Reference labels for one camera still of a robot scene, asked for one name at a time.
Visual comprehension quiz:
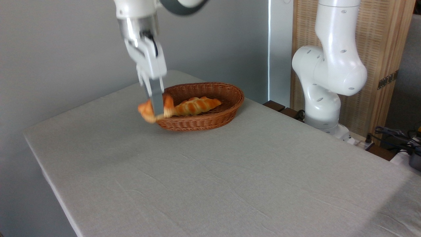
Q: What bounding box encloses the dark brown wooden block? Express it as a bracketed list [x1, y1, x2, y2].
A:
[263, 100, 286, 112]
[280, 107, 300, 119]

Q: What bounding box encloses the wooden woven folding screen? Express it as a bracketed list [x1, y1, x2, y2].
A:
[291, 0, 417, 138]

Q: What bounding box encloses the long braided bread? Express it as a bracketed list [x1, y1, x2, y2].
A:
[174, 96, 222, 116]

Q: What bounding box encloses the brown oval wicker basket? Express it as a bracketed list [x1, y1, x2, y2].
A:
[155, 82, 245, 132]

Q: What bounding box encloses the white power strip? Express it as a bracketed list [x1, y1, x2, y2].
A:
[342, 131, 375, 150]

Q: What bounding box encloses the black cable bundle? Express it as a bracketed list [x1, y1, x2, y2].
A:
[366, 126, 421, 156]

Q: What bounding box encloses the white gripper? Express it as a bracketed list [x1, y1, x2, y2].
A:
[124, 34, 167, 116]

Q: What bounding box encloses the light grey tablecloth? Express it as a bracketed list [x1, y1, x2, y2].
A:
[23, 70, 421, 237]

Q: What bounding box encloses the round knotted bread roll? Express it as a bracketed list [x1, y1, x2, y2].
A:
[138, 93, 175, 124]

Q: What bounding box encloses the dark metal screen hinge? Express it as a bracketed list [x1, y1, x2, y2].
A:
[377, 69, 399, 90]

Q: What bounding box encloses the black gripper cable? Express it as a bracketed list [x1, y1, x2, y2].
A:
[141, 30, 159, 57]

